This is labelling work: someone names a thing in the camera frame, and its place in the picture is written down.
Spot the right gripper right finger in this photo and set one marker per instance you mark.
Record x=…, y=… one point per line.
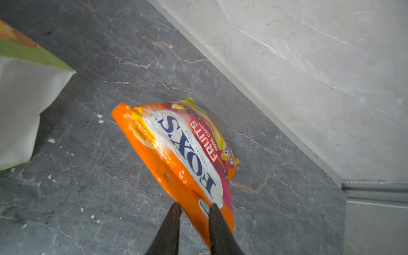
x=222, y=241

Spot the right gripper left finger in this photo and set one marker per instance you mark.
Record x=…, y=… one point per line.
x=166, y=241

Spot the orange Fox's fruits candy bag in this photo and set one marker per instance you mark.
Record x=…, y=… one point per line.
x=187, y=155

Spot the floral white paper bag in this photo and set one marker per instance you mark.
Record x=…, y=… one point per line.
x=31, y=79

